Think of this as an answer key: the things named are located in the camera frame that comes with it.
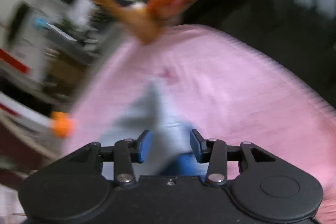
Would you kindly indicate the orange juice bottle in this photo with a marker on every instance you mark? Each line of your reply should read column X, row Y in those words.
column 118, row 3

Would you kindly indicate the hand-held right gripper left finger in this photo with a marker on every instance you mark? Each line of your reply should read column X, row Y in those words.
column 144, row 146

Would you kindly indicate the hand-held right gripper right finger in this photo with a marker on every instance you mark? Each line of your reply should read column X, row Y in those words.
column 195, row 146

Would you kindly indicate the wooden cabinet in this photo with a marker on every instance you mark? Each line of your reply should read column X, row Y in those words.
column 68, row 69

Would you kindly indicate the bumpy orange citrus fruit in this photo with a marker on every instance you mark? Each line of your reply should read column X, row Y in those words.
column 61, row 125

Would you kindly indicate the long red banner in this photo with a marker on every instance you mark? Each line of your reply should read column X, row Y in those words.
column 13, row 61

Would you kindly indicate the grey and blue sweater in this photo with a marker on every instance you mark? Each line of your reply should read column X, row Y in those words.
column 157, row 129

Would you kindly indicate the pink printed towel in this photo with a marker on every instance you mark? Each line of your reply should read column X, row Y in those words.
column 223, row 82

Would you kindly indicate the blue globe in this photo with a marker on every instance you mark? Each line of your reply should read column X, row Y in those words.
column 39, row 23

